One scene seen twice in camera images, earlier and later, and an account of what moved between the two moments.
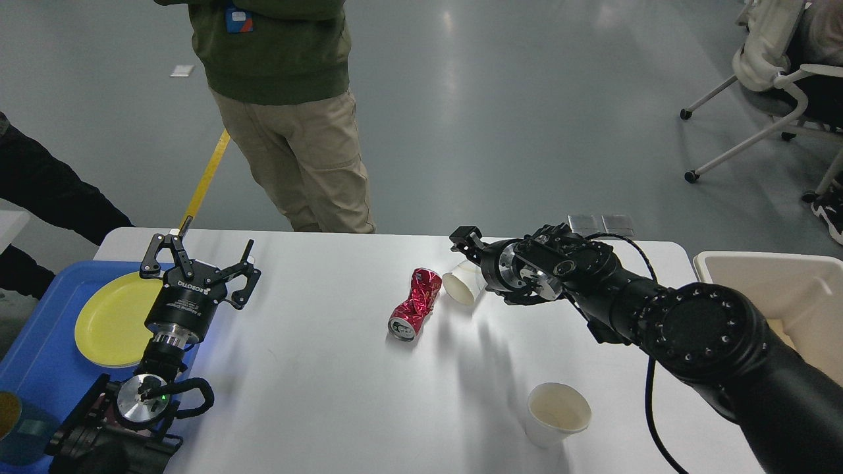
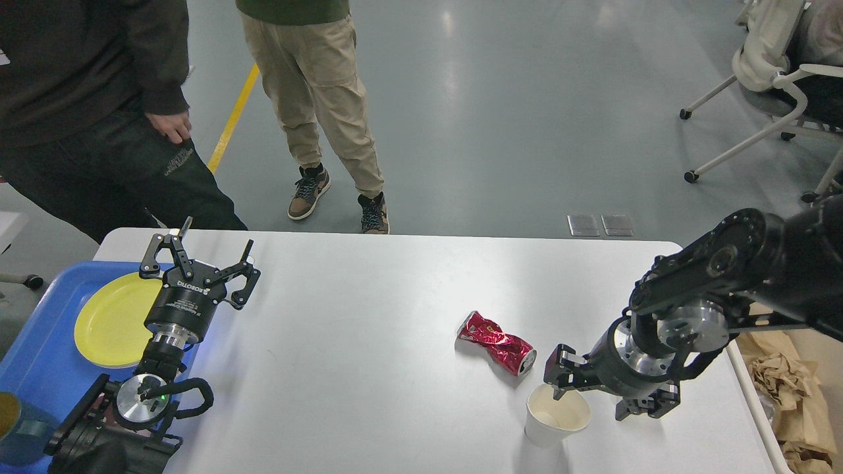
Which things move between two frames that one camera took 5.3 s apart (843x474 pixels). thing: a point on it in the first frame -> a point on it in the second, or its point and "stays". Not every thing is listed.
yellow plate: [110, 330] stays
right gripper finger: [467, 239] -> [565, 370]
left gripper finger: [240, 297] stays
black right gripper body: [500, 272] -> [616, 365]
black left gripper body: [188, 303] stays
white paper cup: [555, 411] stays
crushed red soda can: [406, 318] -> [509, 351]
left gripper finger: [151, 266] stays
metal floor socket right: [618, 224] stays
